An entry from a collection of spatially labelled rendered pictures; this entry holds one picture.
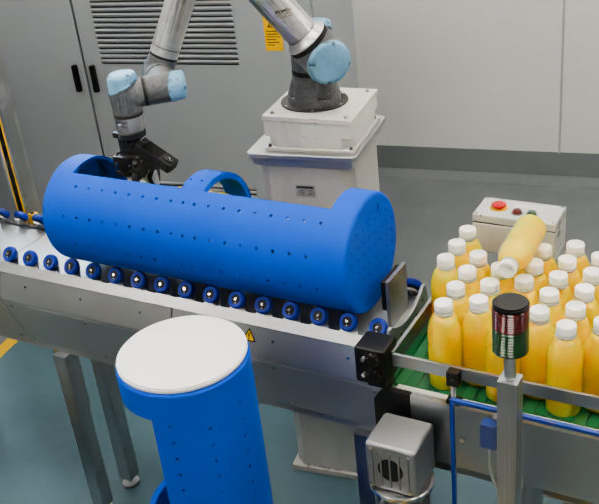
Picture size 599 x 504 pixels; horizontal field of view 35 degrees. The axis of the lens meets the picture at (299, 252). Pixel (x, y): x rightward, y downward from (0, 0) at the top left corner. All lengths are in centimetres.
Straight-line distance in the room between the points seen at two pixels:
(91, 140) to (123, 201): 206
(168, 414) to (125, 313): 64
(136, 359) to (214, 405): 20
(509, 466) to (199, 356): 66
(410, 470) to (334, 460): 121
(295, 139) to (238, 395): 88
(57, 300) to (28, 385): 131
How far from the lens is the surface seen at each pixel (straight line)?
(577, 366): 189
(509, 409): 174
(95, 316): 257
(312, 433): 311
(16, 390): 392
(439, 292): 211
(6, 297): 279
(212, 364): 193
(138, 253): 234
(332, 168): 256
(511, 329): 163
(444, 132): 513
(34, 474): 347
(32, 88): 446
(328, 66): 242
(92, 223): 240
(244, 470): 205
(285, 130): 257
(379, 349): 197
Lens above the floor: 212
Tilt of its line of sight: 28 degrees down
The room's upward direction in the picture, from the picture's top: 7 degrees counter-clockwise
